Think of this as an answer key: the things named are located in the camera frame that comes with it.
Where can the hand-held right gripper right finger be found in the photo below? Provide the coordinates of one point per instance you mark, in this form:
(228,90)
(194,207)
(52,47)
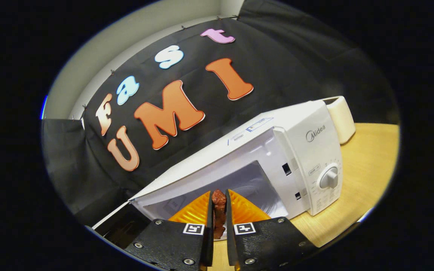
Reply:
(262,244)

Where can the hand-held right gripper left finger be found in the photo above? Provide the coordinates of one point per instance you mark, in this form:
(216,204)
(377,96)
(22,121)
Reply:
(173,244)

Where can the brown meat piece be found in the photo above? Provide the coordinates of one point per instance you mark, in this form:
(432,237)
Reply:
(219,210)

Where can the white microwave oven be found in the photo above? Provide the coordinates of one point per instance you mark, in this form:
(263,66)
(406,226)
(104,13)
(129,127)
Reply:
(307,150)

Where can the white toaster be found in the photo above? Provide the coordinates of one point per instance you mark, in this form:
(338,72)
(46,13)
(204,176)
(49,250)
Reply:
(341,120)

